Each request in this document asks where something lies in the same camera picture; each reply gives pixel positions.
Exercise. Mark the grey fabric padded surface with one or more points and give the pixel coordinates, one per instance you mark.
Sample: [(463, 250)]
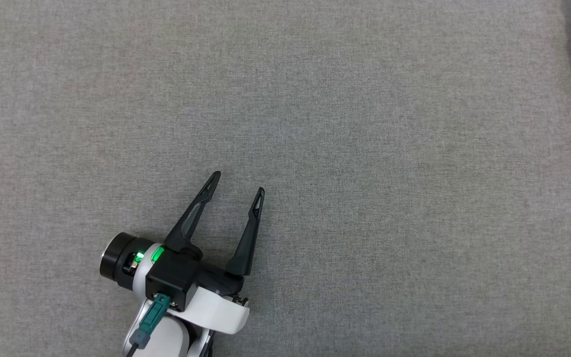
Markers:
[(365, 198)]

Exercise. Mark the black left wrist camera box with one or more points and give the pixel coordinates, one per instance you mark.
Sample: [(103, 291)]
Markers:
[(171, 277)]

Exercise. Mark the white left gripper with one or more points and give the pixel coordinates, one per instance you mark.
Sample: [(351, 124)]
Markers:
[(216, 312)]

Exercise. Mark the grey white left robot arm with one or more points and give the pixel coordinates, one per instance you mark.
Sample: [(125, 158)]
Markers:
[(117, 258)]

